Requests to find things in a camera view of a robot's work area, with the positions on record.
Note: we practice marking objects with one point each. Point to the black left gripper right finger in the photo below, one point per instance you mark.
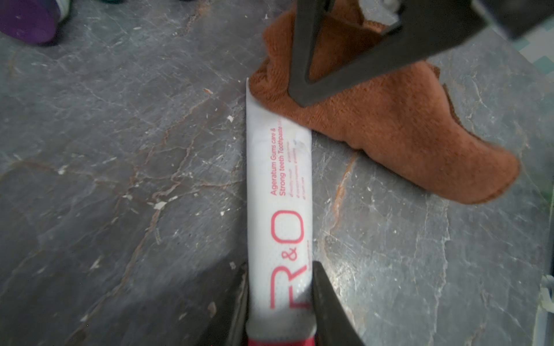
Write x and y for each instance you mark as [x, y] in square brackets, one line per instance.
[333, 326]

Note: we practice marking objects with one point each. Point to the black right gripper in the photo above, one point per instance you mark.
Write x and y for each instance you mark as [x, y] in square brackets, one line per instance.
[515, 18]

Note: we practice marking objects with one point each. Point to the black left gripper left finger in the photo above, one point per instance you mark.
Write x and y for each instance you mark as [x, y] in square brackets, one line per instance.
[228, 326]

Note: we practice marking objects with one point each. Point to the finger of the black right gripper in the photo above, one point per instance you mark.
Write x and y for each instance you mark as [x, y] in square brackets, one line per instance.
[424, 28]

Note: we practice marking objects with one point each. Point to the brown cloth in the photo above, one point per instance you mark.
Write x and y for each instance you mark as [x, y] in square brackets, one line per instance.
[404, 121]

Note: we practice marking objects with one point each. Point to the white pink cap toothpaste tube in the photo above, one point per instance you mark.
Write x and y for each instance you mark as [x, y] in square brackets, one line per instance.
[280, 229]

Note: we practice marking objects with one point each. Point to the white R&O purple cap tube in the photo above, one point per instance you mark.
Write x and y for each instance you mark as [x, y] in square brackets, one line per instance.
[33, 21]

